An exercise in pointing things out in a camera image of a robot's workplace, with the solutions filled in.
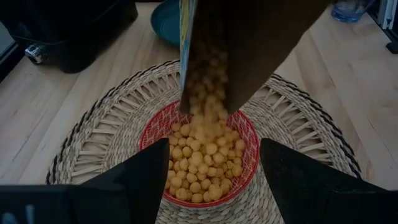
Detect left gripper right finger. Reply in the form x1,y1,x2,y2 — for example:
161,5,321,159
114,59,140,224
259,138,398,224

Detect yellow panda cereal box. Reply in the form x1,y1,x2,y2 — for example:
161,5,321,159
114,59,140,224
178,0,331,115

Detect clear blue drinking glass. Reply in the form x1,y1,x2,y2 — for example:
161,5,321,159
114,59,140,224
330,0,374,24

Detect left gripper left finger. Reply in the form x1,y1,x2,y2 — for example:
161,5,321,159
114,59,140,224
0,138,170,224

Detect round woven placemat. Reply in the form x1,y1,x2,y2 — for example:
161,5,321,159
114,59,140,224
45,58,362,224

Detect red patterned bowl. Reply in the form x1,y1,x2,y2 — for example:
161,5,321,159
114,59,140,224
138,99,261,208

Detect teal plate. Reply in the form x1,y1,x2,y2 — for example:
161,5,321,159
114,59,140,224
150,0,182,47

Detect yellow cereal puffs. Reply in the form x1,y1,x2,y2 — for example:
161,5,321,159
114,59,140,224
164,55,246,204

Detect black toaster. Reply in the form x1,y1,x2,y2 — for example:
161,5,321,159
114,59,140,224
0,0,139,75

